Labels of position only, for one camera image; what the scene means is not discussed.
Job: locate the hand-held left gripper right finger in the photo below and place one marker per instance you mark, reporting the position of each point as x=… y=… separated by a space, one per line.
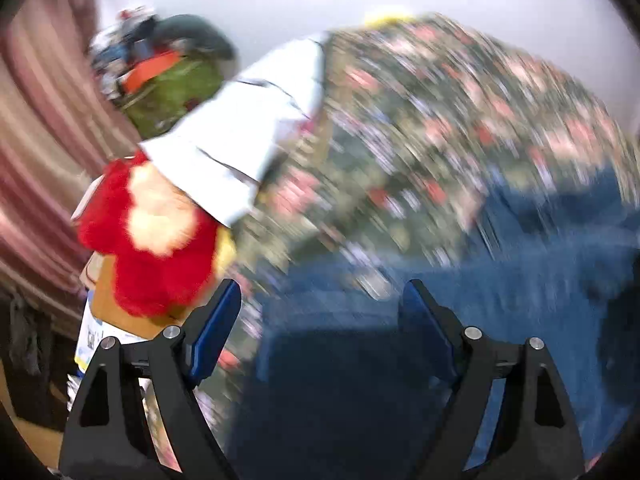
x=425 y=325

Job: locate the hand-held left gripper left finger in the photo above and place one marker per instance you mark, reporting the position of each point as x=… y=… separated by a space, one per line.
x=215 y=330

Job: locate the blue jeans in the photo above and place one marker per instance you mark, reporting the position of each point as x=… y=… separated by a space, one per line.
x=350 y=320

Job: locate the pile of clothes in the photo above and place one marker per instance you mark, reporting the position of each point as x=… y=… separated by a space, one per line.
x=115 y=45

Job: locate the red plush toy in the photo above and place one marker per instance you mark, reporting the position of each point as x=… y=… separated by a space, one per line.
x=165 y=275

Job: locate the brown cardboard box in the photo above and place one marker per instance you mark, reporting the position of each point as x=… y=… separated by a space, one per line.
x=107 y=290

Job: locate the white printed carton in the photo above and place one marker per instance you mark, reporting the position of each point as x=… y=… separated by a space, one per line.
x=90 y=340

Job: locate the white cloth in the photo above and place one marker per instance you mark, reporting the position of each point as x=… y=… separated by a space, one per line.
x=235 y=130

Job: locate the dark floral blanket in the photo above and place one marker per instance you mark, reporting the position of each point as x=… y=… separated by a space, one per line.
x=425 y=110

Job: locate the green orange bag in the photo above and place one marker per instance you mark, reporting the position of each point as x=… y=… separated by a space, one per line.
x=175 y=95

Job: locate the red gold striped curtain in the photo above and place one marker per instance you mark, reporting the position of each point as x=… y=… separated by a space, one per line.
x=35 y=135

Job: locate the orange box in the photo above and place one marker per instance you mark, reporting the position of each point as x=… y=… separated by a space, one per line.
x=150 y=70

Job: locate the grey plush pillow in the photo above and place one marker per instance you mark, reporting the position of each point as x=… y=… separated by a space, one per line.
x=200 y=30

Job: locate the yellow fleece blanket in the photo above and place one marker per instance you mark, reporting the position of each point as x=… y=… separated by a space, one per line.
x=387 y=17

